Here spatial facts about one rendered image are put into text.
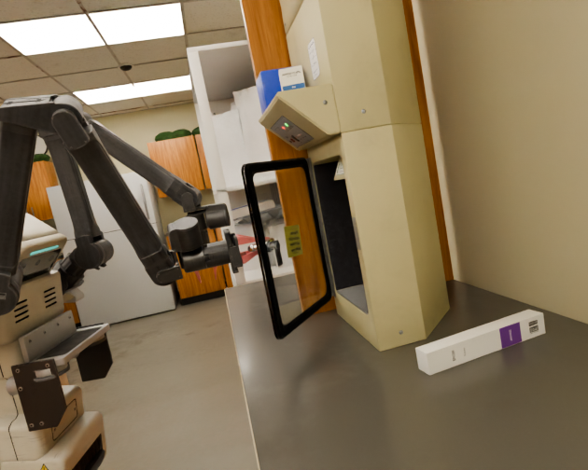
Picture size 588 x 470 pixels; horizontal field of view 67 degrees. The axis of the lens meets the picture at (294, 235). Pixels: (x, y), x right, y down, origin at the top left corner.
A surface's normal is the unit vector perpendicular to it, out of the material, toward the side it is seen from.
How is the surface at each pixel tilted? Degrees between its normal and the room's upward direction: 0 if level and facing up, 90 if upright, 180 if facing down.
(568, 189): 90
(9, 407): 90
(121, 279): 90
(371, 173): 90
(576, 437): 0
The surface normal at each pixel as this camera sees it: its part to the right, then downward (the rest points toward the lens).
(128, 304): 0.19, 0.08
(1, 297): 0.37, 0.45
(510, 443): -0.19, -0.97
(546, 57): -0.96, 0.21
